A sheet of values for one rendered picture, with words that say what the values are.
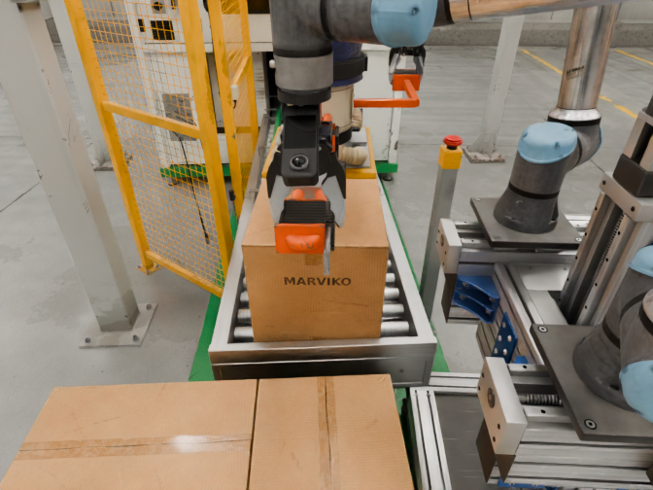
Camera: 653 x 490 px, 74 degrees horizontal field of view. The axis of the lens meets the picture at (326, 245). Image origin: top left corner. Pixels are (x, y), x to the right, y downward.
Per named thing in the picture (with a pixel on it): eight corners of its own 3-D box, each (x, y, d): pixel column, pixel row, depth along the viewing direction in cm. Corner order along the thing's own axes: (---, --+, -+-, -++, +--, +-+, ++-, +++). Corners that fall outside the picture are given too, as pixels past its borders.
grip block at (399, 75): (390, 84, 146) (391, 68, 143) (415, 84, 146) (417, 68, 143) (392, 90, 139) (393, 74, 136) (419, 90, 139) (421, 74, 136)
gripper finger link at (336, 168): (355, 191, 64) (331, 138, 60) (355, 195, 63) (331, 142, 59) (326, 201, 66) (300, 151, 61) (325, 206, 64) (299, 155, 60)
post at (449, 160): (411, 333, 220) (440, 145, 164) (424, 333, 220) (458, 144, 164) (414, 344, 214) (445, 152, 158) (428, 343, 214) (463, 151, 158)
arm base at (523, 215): (543, 204, 117) (554, 170, 112) (566, 234, 105) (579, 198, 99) (487, 203, 118) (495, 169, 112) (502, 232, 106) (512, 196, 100)
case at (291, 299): (276, 243, 189) (269, 157, 167) (367, 244, 189) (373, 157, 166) (254, 348, 140) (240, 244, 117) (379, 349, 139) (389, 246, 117)
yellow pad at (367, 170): (337, 132, 138) (337, 117, 135) (369, 132, 138) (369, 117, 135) (336, 179, 110) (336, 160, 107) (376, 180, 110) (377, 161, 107)
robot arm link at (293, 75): (331, 58, 52) (263, 58, 52) (331, 97, 54) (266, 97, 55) (333, 46, 58) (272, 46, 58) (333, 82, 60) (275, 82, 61)
